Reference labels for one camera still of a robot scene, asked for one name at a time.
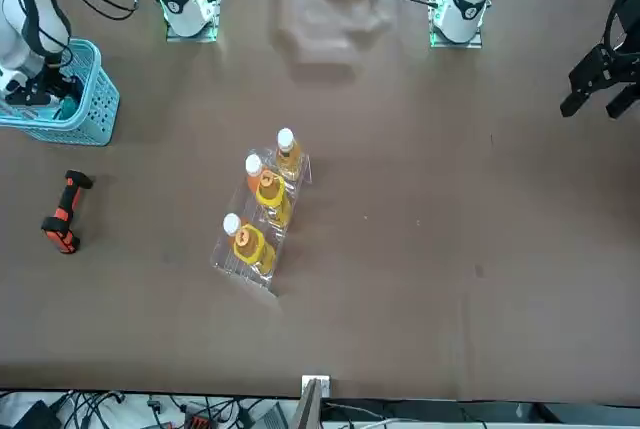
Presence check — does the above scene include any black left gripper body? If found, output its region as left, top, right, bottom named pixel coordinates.
left=601, top=0, right=640, bottom=86

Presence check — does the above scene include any orange black barcode scanner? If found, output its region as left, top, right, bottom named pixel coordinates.
left=40, top=169, right=95, bottom=256

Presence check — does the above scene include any light blue plastic basket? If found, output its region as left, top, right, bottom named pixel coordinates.
left=0, top=38, right=122, bottom=147

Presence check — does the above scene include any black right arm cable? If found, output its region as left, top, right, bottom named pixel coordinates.
left=9, top=0, right=142, bottom=81

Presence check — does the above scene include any orange juice bottle white cap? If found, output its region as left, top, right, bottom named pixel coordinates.
left=242, top=153, right=267, bottom=196
left=221, top=212, right=247, bottom=241

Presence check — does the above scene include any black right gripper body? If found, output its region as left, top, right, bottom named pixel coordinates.
left=4, top=78, right=65, bottom=109

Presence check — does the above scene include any aluminium profile post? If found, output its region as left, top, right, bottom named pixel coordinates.
left=294, top=374, right=332, bottom=429

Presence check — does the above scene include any red black electronic device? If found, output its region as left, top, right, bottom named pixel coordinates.
left=183, top=408, right=215, bottom=429

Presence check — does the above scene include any black adapter brick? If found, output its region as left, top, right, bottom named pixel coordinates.
left=8, top=398, right=60, bottom=429

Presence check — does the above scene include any yellow bottle orange cap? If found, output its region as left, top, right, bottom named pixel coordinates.
left=254, top=169, right=294, bottom=228
left=231, top=223, right=278, bottom=276

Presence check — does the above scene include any clear acrylic stepped shelf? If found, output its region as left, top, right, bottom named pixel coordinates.
left=209, top=145, right=316, bottom=299

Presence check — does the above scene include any pale tea bottle white cap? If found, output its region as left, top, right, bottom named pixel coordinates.
left=274, top=127, right=306, bottom=183

